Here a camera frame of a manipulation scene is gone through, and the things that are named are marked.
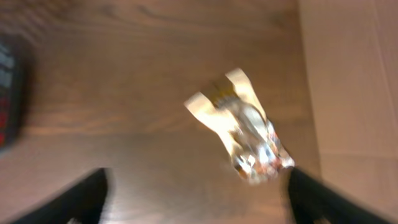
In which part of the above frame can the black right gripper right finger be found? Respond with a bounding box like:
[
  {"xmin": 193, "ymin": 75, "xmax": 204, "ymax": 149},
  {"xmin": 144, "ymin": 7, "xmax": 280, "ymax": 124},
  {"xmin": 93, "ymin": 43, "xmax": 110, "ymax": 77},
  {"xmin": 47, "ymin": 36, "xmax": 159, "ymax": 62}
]
[{"xmin": 287, "ymin": 167, "xmax": 388, "ymax": 224}]

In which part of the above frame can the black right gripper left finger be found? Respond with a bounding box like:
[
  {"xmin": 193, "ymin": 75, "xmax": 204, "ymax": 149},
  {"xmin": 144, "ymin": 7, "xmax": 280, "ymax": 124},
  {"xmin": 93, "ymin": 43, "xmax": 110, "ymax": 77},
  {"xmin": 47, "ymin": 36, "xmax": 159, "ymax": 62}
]
[{"xmin": 11, "ymin": 168, "xmax": 109, "ymax": 224}]

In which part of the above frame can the beige grain bag far right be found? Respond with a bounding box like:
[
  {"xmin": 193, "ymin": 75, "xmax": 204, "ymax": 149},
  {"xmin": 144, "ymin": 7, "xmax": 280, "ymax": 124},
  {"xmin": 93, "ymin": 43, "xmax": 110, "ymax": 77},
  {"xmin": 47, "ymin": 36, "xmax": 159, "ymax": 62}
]
[{"xmin": 184, "ymin": 68, "xmax": 295, "ymax": 184}]

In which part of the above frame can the grey plastic slotted basket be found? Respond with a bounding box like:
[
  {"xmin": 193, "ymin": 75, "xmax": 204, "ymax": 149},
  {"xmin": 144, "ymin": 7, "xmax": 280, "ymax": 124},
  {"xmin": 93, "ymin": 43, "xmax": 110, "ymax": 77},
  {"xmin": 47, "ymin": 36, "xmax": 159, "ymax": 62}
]
[{"xmin": 1, "ymin": 34, "xmax": 25, "ymax": 151}]

